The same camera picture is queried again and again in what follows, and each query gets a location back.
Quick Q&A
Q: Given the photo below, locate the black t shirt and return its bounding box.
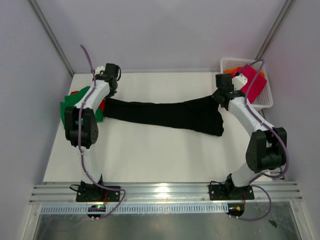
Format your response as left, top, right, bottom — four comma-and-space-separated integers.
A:
103, 95, 224, 137

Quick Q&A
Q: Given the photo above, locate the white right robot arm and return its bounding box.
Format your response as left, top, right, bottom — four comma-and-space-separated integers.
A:
212, 73, 289, 199

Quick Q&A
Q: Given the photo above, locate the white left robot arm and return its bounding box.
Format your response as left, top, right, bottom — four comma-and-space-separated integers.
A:
64, 63, 122, 201

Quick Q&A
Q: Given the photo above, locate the orange t shirt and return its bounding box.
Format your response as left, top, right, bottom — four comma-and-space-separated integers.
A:
223, 66, 265, 77

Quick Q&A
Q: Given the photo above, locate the pink t shirt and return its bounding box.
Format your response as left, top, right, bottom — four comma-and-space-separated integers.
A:
237, 66, 267, 104

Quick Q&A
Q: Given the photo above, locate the red t shirt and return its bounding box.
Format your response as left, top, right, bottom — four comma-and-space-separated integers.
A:
69, 90, 106, 111

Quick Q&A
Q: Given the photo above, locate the white plastic basket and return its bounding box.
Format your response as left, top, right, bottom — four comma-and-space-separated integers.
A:
220, 57, 274, 111

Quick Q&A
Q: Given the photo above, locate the green t shirt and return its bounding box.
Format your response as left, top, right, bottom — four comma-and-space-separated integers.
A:
60, 86, 104, 126

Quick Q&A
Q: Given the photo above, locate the left rear frame post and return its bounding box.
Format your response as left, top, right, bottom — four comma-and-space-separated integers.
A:
27, 0, 75, 77

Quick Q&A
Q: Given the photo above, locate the frame post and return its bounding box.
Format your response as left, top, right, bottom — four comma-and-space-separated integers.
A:
27, 0, 75, 77
255, 0, 296, 60

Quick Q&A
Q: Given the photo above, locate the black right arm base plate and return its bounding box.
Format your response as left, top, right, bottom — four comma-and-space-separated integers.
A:
208, 180, 255, 201

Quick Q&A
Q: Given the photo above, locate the right rear frame post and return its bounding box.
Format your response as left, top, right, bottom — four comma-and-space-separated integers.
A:
255, 0, 296, 60

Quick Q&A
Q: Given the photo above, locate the aluminium front rail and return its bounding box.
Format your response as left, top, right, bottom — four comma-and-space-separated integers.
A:
29, 181, 303, 205

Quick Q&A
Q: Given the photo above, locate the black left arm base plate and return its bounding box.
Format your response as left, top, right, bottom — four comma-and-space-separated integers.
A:
75, 183, 120, 203

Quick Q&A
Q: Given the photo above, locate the grey slotted cable duct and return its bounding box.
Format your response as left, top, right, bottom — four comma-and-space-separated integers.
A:
40, 202, 229, 215

